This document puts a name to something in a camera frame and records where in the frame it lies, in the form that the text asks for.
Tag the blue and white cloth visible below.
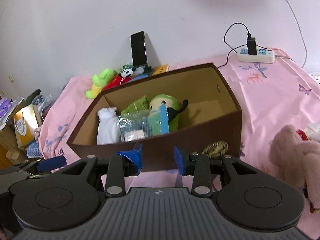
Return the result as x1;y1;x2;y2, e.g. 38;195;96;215
26;140;42;158

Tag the black phone stand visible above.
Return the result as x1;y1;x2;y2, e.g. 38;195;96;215
132;64;153;77

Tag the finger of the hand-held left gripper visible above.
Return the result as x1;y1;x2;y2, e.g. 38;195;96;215
17;155;67;180

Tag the red pouch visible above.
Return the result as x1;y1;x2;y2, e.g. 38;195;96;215
102;76;132;91

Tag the white power strip cord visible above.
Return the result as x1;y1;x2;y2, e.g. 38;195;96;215
274;51;297;62

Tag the black charger cable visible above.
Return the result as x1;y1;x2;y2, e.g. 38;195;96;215
217;22;251;69

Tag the beige plush item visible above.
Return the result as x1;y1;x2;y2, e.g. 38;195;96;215
269;124;320;214

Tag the purple package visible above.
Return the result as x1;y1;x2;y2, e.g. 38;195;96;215
0;97;15;120

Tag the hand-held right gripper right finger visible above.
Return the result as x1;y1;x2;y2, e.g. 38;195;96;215
174;145;260;197

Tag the green and yellow plush toy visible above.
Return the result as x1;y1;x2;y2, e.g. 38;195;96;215
86;68;118;100

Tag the green round plush toy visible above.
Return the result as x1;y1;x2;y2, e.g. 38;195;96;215
147;94;181;134

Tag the black smartphone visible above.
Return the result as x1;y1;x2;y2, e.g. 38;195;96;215
130;31;148;67

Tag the clear plastic bag package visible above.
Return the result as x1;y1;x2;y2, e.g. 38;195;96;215
116;105;170;142

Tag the small panda plush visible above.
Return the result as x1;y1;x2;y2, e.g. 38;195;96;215
119;64;137;78

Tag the yellow book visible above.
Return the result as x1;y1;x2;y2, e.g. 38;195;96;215
152;64;170;76

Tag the cardboard carton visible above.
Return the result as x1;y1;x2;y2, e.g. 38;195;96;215
0;125;28;169

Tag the white wall cable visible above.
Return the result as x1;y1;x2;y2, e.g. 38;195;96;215
276;0;307;68

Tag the yellow paper bag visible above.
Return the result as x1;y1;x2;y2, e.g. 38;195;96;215
14;104;42;150

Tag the green fluffy towel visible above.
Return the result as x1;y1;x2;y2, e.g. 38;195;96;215
121;95;150;117

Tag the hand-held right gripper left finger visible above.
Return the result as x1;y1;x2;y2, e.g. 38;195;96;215
51;142;144;198

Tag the white power strip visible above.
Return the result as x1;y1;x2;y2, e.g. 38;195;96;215
237;47;275;63

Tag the dark cap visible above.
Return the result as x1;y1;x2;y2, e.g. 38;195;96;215
25;89;42;105

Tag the black charger plug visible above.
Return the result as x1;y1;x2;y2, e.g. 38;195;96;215
246;37;257;56

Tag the pink printed bedsheet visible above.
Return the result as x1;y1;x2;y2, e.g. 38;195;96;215
37;47;320;240

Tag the brown cardboard box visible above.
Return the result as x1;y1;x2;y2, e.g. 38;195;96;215
66;63;242;173

